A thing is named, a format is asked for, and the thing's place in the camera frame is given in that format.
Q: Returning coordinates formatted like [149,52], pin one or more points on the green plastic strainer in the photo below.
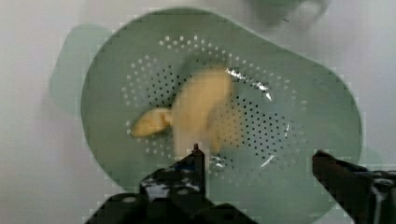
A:
[283,109]

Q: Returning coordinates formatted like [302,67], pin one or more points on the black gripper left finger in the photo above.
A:
[171,195]

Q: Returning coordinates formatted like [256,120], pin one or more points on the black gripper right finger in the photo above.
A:
[368,197]

